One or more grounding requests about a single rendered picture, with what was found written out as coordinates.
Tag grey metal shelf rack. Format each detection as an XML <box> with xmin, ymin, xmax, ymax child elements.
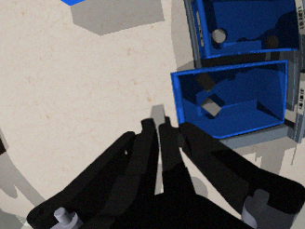
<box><xmin>183</xmin><ymin>0</ymin><xmax>305</xmax><ymax>149</ymax></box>

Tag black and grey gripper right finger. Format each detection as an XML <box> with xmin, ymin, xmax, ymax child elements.
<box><xmin>156</xmin><ymin>104</ymin><xmax>305</xmax><ymax>229</ymax></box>

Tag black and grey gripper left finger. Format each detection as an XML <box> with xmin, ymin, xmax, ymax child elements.
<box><xmin>26</xmin><ymin>105</ymin><xmax>160</xmax><ymax>229</ymax></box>

